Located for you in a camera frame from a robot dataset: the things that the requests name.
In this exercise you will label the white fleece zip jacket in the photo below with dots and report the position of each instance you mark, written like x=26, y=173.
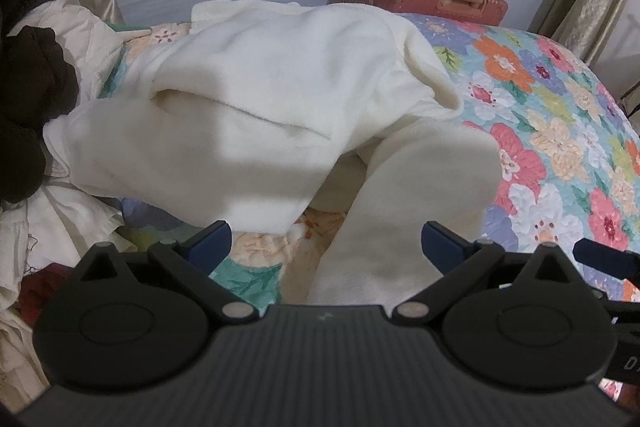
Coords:
x=275, y=72

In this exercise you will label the dark brown knit garment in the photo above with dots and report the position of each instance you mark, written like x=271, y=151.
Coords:
x=30, y=77

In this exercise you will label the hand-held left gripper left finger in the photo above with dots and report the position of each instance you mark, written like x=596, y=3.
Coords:
x=212, y=247

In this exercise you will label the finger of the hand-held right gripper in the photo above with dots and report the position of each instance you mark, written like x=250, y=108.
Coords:
x=607, y=259

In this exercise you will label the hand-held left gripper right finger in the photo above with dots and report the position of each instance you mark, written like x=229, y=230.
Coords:
x=442, y=244

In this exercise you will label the pile of white clothes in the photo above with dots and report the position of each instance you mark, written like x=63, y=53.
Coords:
x=65, y=217

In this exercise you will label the floral printed blanket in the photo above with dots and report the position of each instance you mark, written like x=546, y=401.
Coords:
x=550, y=107

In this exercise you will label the red cloth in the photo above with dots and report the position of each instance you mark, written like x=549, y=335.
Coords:
x=40, y=292

